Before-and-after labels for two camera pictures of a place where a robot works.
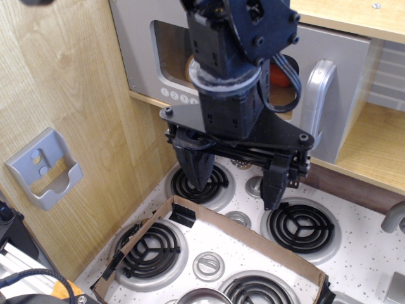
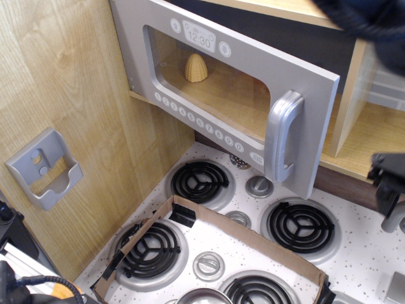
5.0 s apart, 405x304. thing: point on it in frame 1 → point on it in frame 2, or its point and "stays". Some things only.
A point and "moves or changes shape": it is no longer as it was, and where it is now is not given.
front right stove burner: [262, 287] stays
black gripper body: [241, 126] → [388, 172]
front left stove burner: [155, 259] stays
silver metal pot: [204, 296] stays
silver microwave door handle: [317, 82] moves or changes shape
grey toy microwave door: [131, 24] moves or changes shape
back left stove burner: [218, 194] stays
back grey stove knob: [253, 187] stays
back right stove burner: [307, 227] stays
